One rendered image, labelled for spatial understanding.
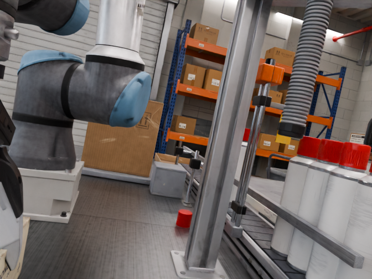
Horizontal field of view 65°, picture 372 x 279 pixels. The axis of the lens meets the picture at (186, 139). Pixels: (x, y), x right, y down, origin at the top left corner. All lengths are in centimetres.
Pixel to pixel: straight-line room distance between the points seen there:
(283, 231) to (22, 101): 53
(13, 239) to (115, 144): 74
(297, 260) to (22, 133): 53
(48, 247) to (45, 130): 22
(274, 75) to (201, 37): 398
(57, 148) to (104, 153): 43
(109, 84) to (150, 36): 445
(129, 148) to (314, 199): 71
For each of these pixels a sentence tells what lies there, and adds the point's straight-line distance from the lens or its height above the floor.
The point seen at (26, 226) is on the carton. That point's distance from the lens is 43.
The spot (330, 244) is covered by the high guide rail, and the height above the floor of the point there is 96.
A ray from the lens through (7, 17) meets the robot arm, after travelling 31.
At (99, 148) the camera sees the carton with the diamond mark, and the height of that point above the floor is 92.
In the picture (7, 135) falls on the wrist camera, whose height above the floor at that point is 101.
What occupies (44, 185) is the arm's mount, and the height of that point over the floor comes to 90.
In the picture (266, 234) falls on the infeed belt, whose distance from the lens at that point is 64.
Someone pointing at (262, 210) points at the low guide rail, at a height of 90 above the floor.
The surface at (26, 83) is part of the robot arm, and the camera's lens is 65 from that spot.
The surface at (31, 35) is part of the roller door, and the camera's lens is 507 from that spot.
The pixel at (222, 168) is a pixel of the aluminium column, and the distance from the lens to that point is 49.
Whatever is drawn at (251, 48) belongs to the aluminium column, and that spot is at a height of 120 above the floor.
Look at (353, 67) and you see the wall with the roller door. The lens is 690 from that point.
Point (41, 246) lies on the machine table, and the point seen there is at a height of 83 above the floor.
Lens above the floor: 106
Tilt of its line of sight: 3 degrees down
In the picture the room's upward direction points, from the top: 12 degrees clockwise
